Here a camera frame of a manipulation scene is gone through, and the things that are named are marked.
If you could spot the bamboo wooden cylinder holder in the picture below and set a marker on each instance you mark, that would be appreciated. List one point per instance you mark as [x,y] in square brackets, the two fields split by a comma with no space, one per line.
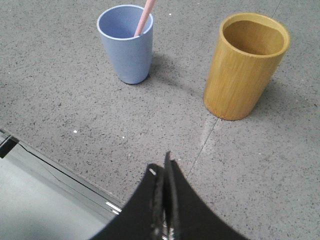
[249,48]

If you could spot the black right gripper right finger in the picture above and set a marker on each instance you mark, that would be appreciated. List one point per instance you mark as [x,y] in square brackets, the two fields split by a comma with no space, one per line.
[187,216]

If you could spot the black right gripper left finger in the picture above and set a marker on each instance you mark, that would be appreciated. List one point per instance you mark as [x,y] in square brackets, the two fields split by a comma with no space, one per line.
[142,216]

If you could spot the pink chopstick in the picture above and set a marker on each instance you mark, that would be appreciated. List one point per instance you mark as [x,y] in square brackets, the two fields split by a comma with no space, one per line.
[144,17]

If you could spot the blue plastic cup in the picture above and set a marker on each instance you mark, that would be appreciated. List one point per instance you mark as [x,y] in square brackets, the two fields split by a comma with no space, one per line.
[129,55]

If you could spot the metal table edge rail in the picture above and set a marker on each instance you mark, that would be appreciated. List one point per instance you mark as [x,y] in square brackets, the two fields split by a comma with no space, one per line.
[31,181]

